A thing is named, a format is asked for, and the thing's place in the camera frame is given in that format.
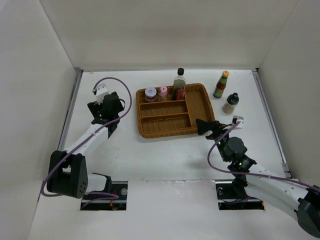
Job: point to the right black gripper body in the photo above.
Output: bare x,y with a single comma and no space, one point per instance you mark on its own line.
221,144

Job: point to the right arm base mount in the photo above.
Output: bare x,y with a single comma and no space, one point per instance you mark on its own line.
232,196

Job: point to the green-label red sauce bottle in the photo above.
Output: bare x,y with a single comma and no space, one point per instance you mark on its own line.
221,85

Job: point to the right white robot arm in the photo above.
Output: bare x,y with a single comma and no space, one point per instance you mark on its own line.
297,199

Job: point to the pink-cap spice jar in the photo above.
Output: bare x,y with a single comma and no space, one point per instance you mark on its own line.
162,94

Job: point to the black-cap pepper shaker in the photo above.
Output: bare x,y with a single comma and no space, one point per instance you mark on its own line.
231,103

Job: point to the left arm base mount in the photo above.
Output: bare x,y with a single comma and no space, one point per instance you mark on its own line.
104,194

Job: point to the tall red-label glass bottle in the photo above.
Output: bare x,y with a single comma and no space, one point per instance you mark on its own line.
179,84

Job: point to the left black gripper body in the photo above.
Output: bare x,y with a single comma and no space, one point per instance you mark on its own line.
96,108

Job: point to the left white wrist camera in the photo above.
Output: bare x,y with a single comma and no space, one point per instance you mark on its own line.
100,92

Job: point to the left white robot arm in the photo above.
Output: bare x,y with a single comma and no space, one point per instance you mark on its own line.
68,172

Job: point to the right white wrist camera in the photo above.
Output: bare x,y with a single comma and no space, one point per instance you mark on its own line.
238,121

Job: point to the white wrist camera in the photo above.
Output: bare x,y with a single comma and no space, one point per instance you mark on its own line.
100,92
238,121

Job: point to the white-lid dark jam jar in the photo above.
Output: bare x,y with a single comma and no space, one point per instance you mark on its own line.
150,94

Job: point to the brown wicker divided tray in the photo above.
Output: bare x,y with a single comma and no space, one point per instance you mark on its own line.
173,117

